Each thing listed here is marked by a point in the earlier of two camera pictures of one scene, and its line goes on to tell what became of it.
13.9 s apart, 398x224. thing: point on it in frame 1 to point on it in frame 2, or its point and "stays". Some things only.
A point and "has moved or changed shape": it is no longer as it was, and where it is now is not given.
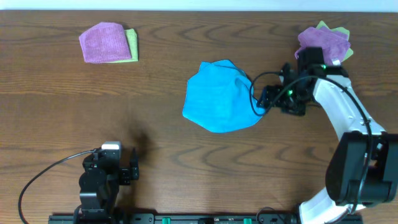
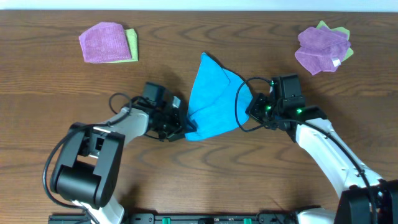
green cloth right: x=342 y=30 stays
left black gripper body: x=124 y=175 to x=168 y=125
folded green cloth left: x=132 y=37 stays
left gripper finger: x=134 y=167 to x=176 y=137
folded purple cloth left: x=105 y=42 stays
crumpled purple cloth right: x=334 y=45 stays
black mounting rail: x=203 y=218 stays
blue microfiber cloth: x=220 y=98 has moved or changed shape
